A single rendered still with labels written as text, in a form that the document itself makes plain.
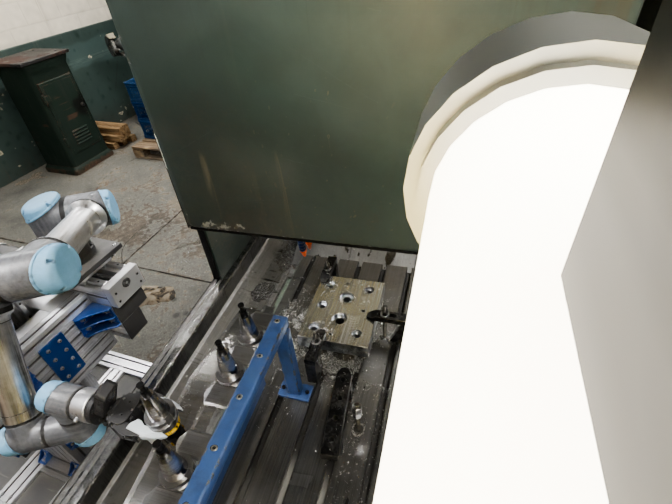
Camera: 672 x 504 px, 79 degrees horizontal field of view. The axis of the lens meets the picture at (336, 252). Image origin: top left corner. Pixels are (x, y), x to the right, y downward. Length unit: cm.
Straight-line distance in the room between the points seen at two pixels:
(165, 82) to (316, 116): 24
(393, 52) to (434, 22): 6
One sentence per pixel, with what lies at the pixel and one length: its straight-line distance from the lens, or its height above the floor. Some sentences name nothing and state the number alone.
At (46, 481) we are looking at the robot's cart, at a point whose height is 21.
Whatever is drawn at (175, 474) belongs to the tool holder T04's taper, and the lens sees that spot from 89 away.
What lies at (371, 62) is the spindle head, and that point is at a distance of 57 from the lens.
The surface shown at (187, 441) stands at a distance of 94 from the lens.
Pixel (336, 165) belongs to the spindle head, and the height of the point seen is 171.
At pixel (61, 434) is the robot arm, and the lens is 126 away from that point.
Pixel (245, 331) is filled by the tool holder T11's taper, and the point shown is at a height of 125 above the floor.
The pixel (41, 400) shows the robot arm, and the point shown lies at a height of 119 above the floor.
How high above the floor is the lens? 200
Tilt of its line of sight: 39 degrees down
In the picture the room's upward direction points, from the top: 5 degrees counter-clockwise
